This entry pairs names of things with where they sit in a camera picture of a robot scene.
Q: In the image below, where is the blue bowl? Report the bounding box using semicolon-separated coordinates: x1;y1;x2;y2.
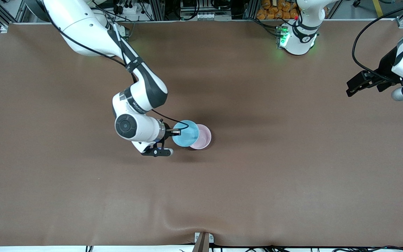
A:
172;120;200;148

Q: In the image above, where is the pink bowl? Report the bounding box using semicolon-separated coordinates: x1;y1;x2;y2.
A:
189;124;212;150

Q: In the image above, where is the brown table mat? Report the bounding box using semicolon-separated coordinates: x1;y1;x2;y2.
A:
0;20;403;247

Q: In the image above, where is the green lit base box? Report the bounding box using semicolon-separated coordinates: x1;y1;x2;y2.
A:
275;25;290;49

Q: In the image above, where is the orange snack bags pile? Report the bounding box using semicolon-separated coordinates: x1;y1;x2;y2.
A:
256;0;301;20

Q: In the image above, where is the white terminal block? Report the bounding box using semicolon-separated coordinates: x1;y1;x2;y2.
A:
196;12;224;21

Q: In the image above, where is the white power strip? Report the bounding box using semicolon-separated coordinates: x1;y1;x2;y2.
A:
112;0;143;15

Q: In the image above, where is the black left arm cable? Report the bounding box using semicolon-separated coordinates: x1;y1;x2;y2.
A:
351;3;403;84

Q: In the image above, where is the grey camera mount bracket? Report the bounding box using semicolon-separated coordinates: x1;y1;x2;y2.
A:
192;232;214;252

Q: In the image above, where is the aluminium frame post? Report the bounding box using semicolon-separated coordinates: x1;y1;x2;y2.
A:
243;0;260;20
148;0;166;21

